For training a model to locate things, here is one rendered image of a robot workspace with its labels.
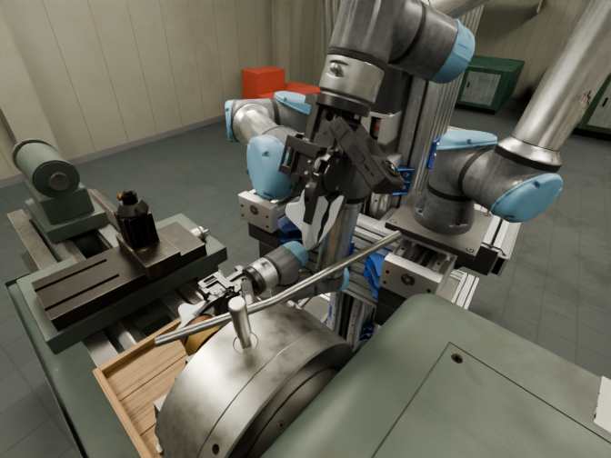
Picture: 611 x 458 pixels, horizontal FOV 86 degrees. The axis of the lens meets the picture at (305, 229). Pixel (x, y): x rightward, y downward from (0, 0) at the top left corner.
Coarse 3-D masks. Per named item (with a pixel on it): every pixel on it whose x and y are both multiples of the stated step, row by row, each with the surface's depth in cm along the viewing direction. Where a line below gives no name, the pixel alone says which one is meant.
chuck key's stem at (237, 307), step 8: (232, 304) 39; (240, 304) 39; (232, 312) 39; (240, 312) 39; (240, 320) 40; (248, 320) 42; (240, 328) 41; (248, 328) 42; (240, 336) 42; (248, 336) 43; (248, 344) 44
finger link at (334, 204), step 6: (330, 192) 47; (330, 198) 46; (336, 198) 46; (342, 198) 47; (330, 204) 46; (336, 204) 47; (330, 210) 46; (336, 210) 48; (324, 216) 47; (330, 216) 47; (324, 222) 47; (330, 222) 48; (324, 228) 47; (318, 234) 48; (324, 234) 48; (318, 240) 47
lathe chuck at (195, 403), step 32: (256, 320) 48; (288, 320) 50; (224, 352) 44; (256, 352) 44; (192, 384) 43; (224, 384) 41; (160, 416) 44; (192, 416) 41; (160, 448) 47; (192, 448) 40
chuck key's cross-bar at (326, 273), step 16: (384, 240) 44; (352, 256) 43; (320, 272) 43; (336, 272) 43; (288, 288) 43; (304, 288) 42; (256, 304) 41; (272, 304) 42; (208, 320) 40; (224, 320) 40; (160, 336) 38; (176, 336) 38
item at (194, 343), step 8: (192, 320) 62; (200, 320) 62; (216, 328) 60; (192, 336) 60; (200, 336) 59; (208, 336) 59; (184, 344) 62; (192, 344) 59; (200, 344) 58; (192, 352) 59
